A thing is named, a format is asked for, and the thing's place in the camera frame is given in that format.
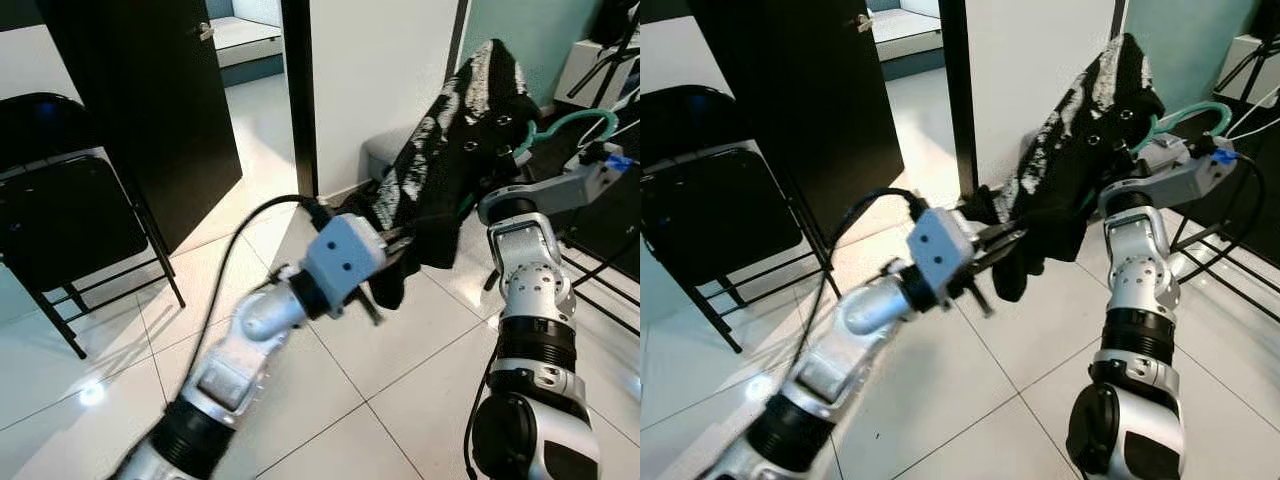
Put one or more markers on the dark blue carpet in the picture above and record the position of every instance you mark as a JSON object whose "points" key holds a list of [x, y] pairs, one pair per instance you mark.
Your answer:
{"points": [[1265, 180]]}

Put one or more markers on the black door frame post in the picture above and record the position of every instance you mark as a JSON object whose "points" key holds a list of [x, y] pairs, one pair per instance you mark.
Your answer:
{"points": [[957, 90], [300, 90]]}

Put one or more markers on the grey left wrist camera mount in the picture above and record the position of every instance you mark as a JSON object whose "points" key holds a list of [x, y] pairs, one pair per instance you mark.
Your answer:
{"points": [[340, 255], [940, 250]]}

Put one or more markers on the black tripod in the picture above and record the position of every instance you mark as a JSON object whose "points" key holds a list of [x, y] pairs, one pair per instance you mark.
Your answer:
{"points": [[1268, 25], [622, 20]]}

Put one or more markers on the black door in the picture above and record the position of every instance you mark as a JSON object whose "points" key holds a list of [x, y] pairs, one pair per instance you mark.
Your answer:
{"points": [[800, 100], [150, 100]]}

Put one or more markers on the white mattress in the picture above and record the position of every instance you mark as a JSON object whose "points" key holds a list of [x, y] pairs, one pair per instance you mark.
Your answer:
{"points": [[245, 35], [905, 28]]}

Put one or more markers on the teal plastic hanger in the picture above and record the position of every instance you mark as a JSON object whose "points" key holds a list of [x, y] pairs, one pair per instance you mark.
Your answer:
{"points": [[572, 116], [1185, 108]]}

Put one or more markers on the black garment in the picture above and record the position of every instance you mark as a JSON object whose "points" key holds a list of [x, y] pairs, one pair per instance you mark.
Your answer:
{"points": [[460, 150], [1080, 150]]}

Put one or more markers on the black metal clothes rack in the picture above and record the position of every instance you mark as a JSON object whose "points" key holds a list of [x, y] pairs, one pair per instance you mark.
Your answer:
{"points": [[615, 290], [1225, 262]]}

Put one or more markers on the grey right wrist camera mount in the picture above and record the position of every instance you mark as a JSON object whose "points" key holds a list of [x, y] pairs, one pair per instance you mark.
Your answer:
{"points": [[600, 175], [1205, 175]]}

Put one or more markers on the white cabinet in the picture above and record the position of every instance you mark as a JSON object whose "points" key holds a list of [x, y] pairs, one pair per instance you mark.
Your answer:
{"points": [[1270, 85], [575, 60]]}

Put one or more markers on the grey padded stool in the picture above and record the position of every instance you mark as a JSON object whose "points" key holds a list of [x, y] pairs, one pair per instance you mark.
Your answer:
{"points": [[378, 150]]}

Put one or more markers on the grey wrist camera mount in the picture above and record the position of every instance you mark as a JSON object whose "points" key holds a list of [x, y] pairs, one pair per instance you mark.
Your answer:
{"points": [[1205, 175], [600, 175], [340, 255], [940, 250]]}

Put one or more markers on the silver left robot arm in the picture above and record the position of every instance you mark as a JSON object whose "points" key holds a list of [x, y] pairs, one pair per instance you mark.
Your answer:
{"points": [[265, 312], [860, 310]]}

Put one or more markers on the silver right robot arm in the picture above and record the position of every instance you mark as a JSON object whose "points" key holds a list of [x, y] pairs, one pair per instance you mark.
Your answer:
{"points": [[1140, 270], [535, 270]]}

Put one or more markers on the black folding chair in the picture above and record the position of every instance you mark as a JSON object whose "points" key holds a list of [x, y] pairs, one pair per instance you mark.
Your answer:
{"points": [[70, 210], [720, 210]]}

